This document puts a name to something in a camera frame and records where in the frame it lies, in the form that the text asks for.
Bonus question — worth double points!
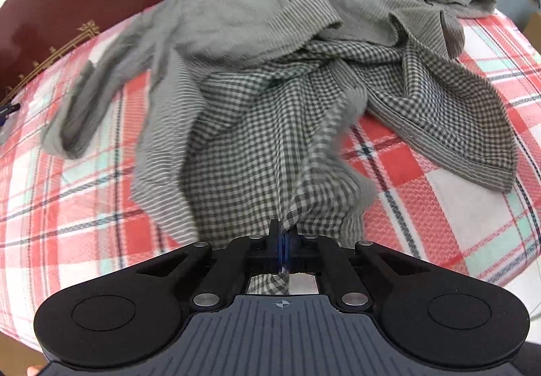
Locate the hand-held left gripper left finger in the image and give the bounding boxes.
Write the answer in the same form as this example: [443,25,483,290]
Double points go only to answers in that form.
[137,219,284,312]

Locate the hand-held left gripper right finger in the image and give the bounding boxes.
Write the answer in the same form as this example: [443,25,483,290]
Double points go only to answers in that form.
[286,227,424,313]

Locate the green striped shirt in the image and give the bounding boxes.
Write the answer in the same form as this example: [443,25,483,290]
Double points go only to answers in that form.
[42,0,519,296]

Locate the red plaid blanket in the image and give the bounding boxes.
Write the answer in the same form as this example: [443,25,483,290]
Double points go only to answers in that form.
[0,0,541,345]

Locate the black tool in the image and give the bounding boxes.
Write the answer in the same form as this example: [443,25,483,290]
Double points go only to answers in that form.
[0,103,21,125]

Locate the cardboard box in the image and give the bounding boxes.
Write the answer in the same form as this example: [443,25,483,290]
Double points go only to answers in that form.
[523,13,541,49]

